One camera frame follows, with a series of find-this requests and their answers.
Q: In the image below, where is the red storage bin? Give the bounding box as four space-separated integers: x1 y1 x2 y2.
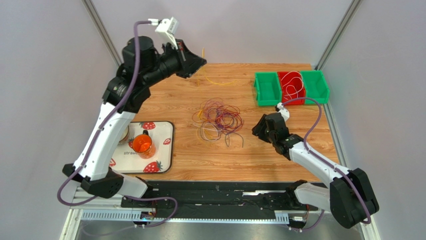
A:
277 71 306 105

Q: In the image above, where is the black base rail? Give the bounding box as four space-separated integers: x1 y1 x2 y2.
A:
120 180 318 220

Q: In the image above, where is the yellow cable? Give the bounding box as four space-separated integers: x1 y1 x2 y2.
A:
196 47 238 87

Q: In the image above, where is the white cable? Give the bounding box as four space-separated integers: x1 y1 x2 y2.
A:
279 70 305 101

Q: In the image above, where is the aluminium frame post left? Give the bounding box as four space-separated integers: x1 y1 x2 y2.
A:
81 0 123 66

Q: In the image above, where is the orange transparent cup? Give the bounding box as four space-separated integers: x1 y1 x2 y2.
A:
131 129 156 159

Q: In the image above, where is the dark blue cable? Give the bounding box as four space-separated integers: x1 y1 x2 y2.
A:
212 113 245 148

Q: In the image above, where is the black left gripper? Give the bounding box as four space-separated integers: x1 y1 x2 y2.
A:
141 39 207 88

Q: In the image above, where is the green storage bin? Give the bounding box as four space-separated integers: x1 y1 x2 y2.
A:
299 70 330 105
254 72 282 107

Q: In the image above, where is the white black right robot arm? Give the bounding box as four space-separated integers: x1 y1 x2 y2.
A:
252 112 380 229

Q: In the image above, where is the aluminium frame post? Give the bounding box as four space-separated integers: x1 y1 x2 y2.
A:
81 0 123 66
314 0 363 70

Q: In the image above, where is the clear glass bowl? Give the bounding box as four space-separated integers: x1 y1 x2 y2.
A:
118 126 130 144

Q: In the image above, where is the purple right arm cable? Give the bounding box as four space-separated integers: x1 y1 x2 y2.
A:
281 97 373 232

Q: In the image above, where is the aluminium frame post right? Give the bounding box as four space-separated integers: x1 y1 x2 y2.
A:
314 0 363 70

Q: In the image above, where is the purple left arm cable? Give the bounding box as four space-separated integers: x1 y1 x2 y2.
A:
56 19 179 229

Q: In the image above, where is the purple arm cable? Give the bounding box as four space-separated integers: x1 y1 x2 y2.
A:
281 97 373 232
56 19 179 229

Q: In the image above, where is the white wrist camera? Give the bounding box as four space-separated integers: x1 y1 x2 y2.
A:
275 102 290 122
148 16 179 50

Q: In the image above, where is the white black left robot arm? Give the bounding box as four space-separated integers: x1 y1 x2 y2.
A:
62 36 207 199

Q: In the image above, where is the pink cable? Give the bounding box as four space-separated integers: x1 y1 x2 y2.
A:
192 97 227 142

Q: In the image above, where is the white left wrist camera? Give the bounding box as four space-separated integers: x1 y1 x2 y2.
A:
148 16 179 50

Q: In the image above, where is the white strawberry print tray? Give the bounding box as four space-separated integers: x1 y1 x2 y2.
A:
109 121 175 174

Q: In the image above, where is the green storage bin left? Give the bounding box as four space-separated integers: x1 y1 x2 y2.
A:
254 72 282 107

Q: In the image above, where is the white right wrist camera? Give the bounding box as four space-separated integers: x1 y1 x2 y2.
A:
275 102 290 122

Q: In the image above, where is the green storage bin right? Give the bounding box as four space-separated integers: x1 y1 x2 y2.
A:
299 70 330 105

